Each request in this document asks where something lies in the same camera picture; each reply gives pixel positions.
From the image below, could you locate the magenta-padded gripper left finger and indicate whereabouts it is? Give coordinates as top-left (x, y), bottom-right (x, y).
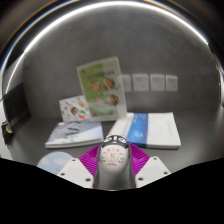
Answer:
top-left (57, 144), bottom-right (101, 190)

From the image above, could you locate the grey and white book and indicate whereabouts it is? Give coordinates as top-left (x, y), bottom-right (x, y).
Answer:
top-left (44, 119), bottom-right (105, 150)

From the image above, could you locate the black flat panel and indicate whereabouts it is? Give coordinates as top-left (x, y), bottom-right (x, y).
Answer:
top-left (2, 82), bottom-right (32, 129)

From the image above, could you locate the sky-print mouse pad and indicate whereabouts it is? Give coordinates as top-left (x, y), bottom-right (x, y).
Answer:
top-left (36, 151), bottom-right (74, 176)

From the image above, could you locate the white panda-print computer mouse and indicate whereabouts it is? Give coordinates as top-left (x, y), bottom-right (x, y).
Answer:
top-left (93, 134), bottom-right (137, 191)

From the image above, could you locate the white card with colourful stickers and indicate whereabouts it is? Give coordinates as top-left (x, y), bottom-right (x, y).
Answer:
top-left (58, 94), bottom-right (92, 123)

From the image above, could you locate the acrylic stand with green menu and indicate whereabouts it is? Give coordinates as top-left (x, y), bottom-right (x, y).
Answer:
top-left (76, 55), bottom-right (128, 122)

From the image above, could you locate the white wall socket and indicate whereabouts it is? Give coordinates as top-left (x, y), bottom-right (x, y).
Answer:
top-left (120, 74), bottom-right (133, 93)
top-left (165, 75), bottom-right (179, 93)
top-left (132, 73), bottom-right (150, 93)
top-left (149, 73), bottom-right (166, 92)

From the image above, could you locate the white book with blue band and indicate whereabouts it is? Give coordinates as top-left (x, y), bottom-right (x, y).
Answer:
top-left (108, 111), bottom-right (182, 150)

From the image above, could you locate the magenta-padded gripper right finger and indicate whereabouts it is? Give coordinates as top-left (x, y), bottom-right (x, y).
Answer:
top-left (128, 143), bottom-right (172, 189)

